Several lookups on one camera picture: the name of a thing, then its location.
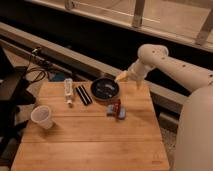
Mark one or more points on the translucent plastic cup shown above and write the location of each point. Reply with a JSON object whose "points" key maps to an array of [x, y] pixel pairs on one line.
{"points": [[42, 116]]}

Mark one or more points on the clear small plastic bottle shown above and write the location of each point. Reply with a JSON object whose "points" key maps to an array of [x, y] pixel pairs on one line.
{"points": [[68, 91]]}

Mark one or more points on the wooden table board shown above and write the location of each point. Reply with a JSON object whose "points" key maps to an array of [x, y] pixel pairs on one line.
{"points": [[84, 138]]}

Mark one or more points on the dark ceramic bowl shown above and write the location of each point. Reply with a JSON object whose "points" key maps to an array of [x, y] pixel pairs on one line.
{"points": [[104, 89]]}

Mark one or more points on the blue object behind table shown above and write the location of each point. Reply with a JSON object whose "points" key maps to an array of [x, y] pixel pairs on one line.
{"points": [[58, 78]]}

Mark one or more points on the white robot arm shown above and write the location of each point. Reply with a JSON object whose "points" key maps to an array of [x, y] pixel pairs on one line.
{"points": [[194, 140]]}

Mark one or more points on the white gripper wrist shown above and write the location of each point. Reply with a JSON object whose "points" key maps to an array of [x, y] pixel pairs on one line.
{"points": [[136, 72]]}

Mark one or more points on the black rectangular bar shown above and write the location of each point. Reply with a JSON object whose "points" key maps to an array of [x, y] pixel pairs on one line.
{"points": [[84, 96]]}

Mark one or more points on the black stand on left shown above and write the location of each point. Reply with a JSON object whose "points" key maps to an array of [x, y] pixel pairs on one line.
{"points": [[13, 92]]}

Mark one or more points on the blue and red toy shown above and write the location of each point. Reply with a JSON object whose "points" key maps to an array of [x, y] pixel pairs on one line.
{"points": [[116, 110]]}

